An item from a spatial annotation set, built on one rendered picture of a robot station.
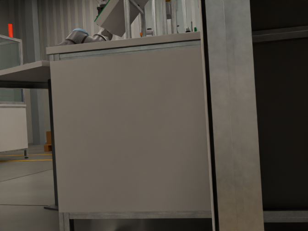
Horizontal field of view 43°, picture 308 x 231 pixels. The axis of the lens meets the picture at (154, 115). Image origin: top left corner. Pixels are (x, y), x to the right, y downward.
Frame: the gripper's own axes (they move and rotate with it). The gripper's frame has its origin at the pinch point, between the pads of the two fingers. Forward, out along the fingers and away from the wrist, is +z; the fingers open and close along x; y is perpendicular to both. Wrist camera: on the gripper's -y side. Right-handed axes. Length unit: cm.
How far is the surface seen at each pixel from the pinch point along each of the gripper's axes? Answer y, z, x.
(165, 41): -46, 20, 76
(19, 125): 280, 47, -359
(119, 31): -13.7, 2.7, 27.0
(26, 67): 34, 19, 41
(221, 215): -70, 60, 186
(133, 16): -21.6, -4.8, 26.3
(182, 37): -53, 19, 76
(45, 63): 20, 19, 46
